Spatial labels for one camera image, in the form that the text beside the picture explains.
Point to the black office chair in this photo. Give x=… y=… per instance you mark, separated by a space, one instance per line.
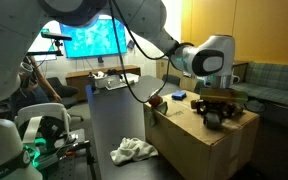
x=171 y=79

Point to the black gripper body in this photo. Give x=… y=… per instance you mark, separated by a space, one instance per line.
x=223 y=95

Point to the green plaid sofa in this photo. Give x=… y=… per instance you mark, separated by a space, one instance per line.
x=268 y=84

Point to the dark grey eraser block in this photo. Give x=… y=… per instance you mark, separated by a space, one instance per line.
x=212 y=120

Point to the seated person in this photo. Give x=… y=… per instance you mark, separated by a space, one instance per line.
x=31 y=90

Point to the brown plush toy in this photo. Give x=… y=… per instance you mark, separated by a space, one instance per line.
x=224 y=109

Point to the white crumpled cloth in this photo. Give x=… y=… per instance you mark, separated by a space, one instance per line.
x=132 y=149

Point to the wall television screen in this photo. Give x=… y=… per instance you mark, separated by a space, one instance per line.
x=102 y=37

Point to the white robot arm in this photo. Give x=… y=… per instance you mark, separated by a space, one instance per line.
x=22 y=20

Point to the blue sponge cloth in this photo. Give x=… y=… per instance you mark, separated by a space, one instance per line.
x=179 y=95

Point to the large cardboard box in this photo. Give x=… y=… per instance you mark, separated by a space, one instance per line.
x=196 y=152

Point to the red apple toy with leaves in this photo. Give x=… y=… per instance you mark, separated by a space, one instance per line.
x=157 y=104

